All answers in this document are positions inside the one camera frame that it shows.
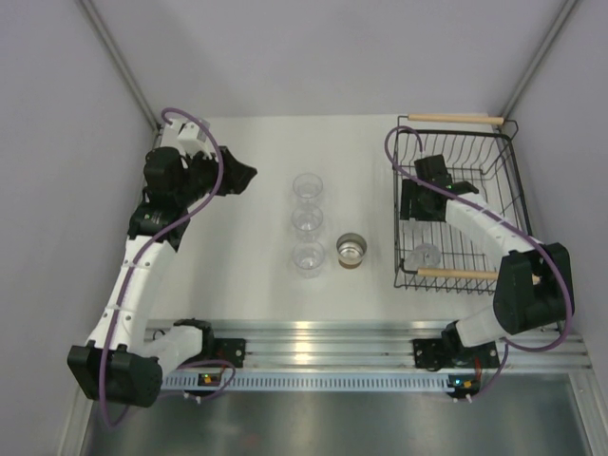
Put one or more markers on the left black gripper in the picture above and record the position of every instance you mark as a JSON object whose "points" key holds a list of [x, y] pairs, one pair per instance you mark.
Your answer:
{"points": [[236, 176]]}

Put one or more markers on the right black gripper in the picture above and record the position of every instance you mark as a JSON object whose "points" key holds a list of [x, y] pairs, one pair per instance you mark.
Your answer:
{"points": [[410, 190]]}

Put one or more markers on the black wire dish rack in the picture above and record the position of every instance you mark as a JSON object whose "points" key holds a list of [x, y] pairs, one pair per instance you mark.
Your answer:
{"points": [[475, 149]]}

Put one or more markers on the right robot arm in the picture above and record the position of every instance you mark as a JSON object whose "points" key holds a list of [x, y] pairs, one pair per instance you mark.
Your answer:
{"points": [[534, 283]]}

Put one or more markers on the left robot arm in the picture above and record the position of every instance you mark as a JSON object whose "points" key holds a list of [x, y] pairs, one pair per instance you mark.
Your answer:
{"points": [[116, 363]]}

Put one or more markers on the steel cup cork base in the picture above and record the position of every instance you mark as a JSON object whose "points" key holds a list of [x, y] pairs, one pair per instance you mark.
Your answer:
{"points": [[351, 249]]}

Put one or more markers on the clear plastic cup bottom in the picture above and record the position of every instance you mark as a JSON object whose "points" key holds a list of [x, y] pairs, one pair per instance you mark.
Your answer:
{"points": [[308, 258]]}

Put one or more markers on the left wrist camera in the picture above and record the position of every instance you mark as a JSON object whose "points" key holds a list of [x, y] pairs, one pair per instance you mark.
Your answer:
{"points": [[187, 137]]}

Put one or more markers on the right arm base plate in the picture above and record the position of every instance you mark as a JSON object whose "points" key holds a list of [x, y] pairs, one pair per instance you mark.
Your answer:
{"points": [[431, 355]]}

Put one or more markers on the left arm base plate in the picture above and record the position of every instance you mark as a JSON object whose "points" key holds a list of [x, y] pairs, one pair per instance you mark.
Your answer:
{"points": [[221, 348]]}

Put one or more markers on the aluminium mounting rail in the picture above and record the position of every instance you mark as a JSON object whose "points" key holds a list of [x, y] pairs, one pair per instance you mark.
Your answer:
{"points": [[378, 346]]}

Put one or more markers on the slotted grey cable duct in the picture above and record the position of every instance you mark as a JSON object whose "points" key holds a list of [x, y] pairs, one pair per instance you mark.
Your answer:
{"points": [[315, 381]]}

